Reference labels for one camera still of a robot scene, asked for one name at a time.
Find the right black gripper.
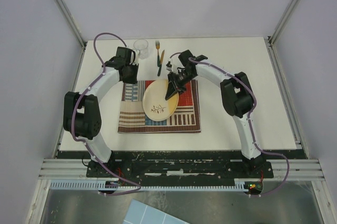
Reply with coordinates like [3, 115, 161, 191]
[164, 70, 195, 101]

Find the cream yellow ceramic plate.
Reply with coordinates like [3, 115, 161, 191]
[142, 79, 179, 122]

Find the clear drinking glass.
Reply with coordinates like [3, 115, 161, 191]
[133, 39, 149, 60]

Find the green handled fork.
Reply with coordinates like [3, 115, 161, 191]
[155, 40, 161, 67]

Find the patchwork patterned placemat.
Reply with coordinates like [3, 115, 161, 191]
[117, 80, 201, 134]

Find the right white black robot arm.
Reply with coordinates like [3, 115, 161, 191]
[165, 50, 265, 177]

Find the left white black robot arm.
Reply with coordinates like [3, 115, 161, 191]
[63, 46, 140, 177]

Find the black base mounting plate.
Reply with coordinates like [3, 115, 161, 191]
[86, 150, 274, 187]

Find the blue tiled board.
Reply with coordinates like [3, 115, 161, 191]
[123, 199, 187, 224]

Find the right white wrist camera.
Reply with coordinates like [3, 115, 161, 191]
[166, 61, 177, 73]

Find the light blue cable duct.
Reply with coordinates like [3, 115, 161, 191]
[49, 180, 251, 191]

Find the left aluminium frame post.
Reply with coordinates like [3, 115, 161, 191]
[54, 0, 86, 47]

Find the aluminium frame post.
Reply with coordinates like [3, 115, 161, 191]
[54, 0, 86, 47]
[269, 0, 300, 46]

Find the aluminium front frame rail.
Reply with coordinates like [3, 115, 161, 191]
[38, 159, 325, 181]

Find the right aluminium frame post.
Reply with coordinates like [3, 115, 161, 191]
[269, 0, 300, 46]

